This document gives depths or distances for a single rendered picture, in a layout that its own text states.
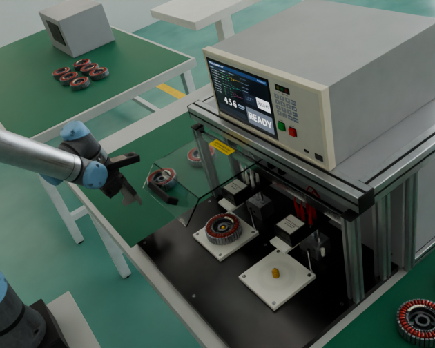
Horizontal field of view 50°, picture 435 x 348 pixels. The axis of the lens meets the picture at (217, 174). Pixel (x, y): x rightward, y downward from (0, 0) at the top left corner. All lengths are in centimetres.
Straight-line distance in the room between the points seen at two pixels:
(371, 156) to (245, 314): 51
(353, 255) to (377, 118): 32
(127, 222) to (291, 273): 65
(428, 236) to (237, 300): 54
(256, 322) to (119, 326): 125
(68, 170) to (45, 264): 171
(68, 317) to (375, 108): 102
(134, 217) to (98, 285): 99
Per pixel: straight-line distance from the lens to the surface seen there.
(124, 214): 174
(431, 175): 124
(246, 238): 143
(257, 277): 132
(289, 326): 123
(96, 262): 277
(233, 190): 139
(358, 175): 107
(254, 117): 122
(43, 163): 123
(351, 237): 108
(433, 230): 139
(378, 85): 111
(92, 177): 130
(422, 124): 122
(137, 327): 237
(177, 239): 152
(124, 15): 604
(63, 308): 153
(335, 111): 103
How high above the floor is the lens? 178
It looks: 36 degrees down
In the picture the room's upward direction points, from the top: 16 degrees counter-clockwise
